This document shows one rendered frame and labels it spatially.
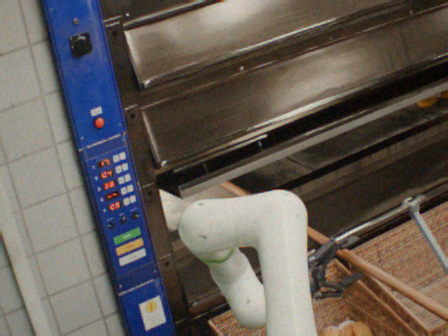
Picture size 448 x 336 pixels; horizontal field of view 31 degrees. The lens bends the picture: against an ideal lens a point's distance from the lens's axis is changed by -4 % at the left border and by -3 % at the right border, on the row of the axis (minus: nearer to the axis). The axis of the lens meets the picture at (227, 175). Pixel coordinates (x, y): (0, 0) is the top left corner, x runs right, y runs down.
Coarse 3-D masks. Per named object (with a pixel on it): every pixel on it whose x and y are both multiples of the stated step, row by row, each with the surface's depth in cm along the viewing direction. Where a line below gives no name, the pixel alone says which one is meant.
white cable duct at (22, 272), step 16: (0, 176) 229; (0, 192) 231; (0, 208) 232; (0, 224) 234; (16, 240) 238; (16, 256) 239; (16, 272) 241; (32, 288) 245; (32, 304) 247; (32, 320) 248
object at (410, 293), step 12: (240, 192) 286; (312, 240) 253; (324, 240) 248; (336, 252) 243; (348, 252) 240; (360, 264) 234; (372, 276) 230; (384, 276) 226; (396, 288) 221; (408, 288) 218; (420, 300) 213; (432, 300) 212; (432, 312) 210; (444, 312) 206
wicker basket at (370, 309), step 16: (336, 272) 304; (352, 288) 299; (320, 304) 302; (336, 304) 305; (352, 304) 303; (368, 304) 294; (384, 304) 285; (224, 320) 284; (320, 320) 303; (336, 320) 306; (352, 320) 308; (368, 320) 297; (384, 320) 287; (400, 320) 278
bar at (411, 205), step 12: (432, 192) 270; (408, 204) 266; (384, 216) 262; (420, 216) 267; (360, 228) 258; (372, 228) 260; (420, 228) 266; (432, 240) 264; (312, 252) 250; (444, 264) 261
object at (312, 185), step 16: (416, 128) 315; (432, 128) 314; (384, 144) 307; (400, 144) 308; (352, 160) 299; (368, 160) 302; (304, 176) 294; (320, 176) 292; (336, 176) 296; (304, 192) 290; (176, 240) 269
